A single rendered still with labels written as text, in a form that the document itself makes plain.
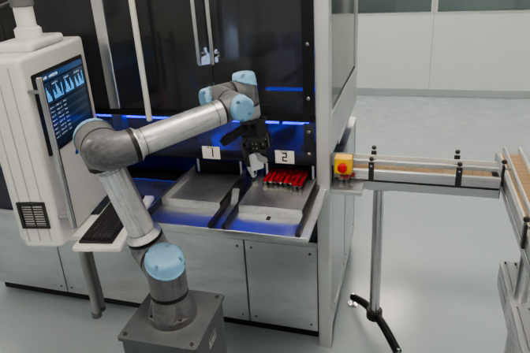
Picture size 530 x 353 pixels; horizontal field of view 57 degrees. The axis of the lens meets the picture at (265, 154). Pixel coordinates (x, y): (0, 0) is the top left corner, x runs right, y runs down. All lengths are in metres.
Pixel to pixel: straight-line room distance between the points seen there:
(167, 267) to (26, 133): 0.77
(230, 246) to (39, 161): 0.97
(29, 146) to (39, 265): 1.30
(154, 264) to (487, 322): 1.93
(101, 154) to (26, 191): 0.77
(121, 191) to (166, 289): 0.32
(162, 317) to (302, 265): 0.95
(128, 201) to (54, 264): 1.59
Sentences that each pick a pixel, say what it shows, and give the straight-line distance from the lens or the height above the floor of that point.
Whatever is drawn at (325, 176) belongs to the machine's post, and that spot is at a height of 0.94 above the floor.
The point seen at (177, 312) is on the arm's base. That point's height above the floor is 0.84.
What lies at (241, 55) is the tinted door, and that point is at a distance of 2.05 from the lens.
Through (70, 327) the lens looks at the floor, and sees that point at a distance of 3.05.
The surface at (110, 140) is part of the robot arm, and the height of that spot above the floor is 1.41.
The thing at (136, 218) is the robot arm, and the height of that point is 1.11.
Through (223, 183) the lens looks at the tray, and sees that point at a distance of 2.24.
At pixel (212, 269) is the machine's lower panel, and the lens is 2.55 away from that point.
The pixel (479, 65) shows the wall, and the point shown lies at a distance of 6.69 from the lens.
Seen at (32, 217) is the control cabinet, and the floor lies 0.94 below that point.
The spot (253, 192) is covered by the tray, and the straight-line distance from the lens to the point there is 2.13.
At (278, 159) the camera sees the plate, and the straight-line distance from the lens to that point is 2.13.
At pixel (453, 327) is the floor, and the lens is 2.86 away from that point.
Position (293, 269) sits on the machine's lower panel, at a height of 0.44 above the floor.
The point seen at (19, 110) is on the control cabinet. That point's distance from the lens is 1.95.
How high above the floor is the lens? 1.84
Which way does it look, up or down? 22 degrees down
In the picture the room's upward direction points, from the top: 3 degrees counter-clockwise
